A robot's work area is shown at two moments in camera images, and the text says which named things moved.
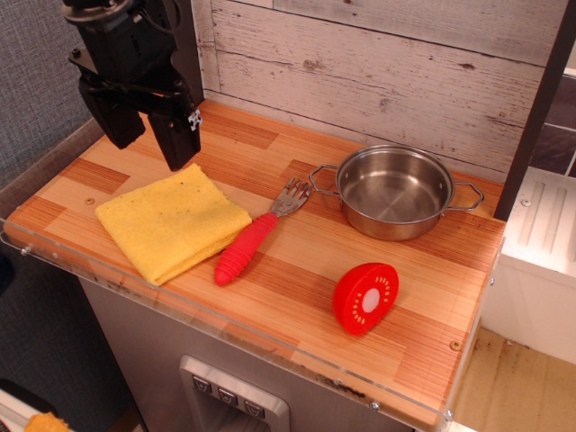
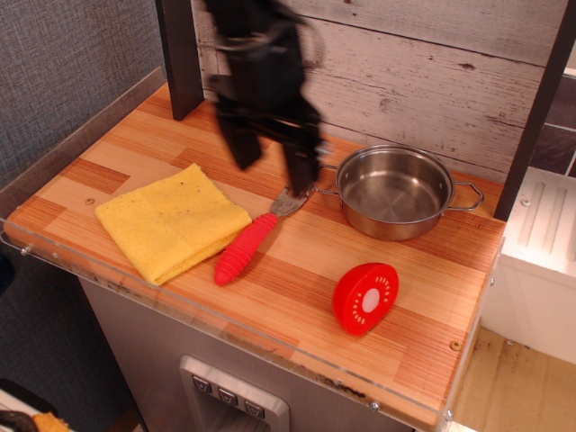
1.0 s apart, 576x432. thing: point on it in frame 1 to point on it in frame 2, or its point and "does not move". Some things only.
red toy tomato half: (364, 295) does not move
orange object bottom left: (46, 422) does not move
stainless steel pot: (392, 193) does not move
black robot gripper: (127, 60) to (264, 81)
